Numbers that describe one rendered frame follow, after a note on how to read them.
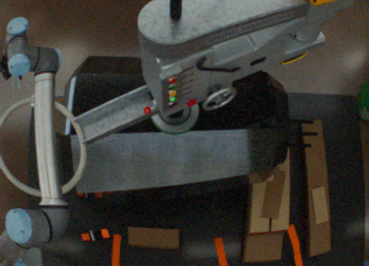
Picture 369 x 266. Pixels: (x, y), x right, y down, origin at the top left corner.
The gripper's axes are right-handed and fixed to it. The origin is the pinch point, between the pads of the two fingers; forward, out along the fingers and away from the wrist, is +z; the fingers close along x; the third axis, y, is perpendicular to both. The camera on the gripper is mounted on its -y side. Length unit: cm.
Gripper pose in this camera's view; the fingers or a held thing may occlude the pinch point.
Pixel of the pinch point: (11, 77)
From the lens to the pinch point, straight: 198.9
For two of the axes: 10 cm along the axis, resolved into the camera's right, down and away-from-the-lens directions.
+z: -3.6, 4.9, 8.0
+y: -5.0, 6.2, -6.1
